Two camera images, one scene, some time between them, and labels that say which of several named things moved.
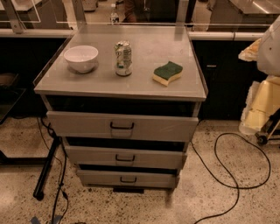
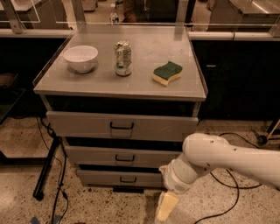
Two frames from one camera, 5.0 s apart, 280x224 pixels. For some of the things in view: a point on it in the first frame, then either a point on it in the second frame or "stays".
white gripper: (269, 53) -> (177, 181)
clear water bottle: (114, 17) stays
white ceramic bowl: (81, 59) stays
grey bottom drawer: (166, 178) stays
